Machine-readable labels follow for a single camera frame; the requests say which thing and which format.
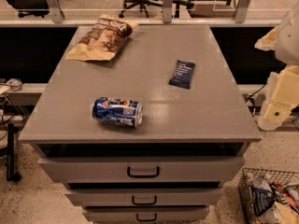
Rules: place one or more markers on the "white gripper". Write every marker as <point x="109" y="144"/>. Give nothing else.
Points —
<point x="288" y="42"/>

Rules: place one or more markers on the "brown chip bag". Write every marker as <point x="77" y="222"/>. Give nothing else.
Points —
<point x="104" y="40"/>

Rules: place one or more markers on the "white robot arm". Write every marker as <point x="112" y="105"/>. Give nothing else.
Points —
<point x="287" y="43"/>

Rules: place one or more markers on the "red snack bag in basket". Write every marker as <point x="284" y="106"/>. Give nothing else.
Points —
<point x="287" y="194"/>

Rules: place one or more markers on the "dark blue bag in basket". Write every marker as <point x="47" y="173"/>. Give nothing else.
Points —
<point x="263" y="199"/>

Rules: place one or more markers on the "blue pepsi can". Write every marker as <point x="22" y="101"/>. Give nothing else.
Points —
<point x="117" y="111"/>

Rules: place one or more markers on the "dark blue snack bar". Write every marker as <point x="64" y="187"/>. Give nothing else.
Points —
<point x="182" y="75"/>

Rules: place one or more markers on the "grey drawer cabinet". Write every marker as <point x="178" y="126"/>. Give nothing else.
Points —
<point x="149" y="136"/>

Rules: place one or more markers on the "middle grey drawer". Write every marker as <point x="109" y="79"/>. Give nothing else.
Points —
<point x="143" y="197"/>

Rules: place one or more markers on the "grey drawer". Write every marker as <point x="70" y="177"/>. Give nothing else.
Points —
<point x="143" y="197"/>
<point x="141" y="169"/>
<point x="145" y="214"/>

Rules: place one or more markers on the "bottom grey drawer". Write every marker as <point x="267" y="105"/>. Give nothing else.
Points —
<point x="145" y="214"/>

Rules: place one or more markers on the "top grey drawer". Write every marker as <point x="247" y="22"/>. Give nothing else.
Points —
<point x="141" y="169"/>

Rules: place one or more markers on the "black metal stand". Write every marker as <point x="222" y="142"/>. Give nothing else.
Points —
<point x="12" y="175"/>

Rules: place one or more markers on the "wire basket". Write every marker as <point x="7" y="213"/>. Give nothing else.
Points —
<point x="278" y="213"/>

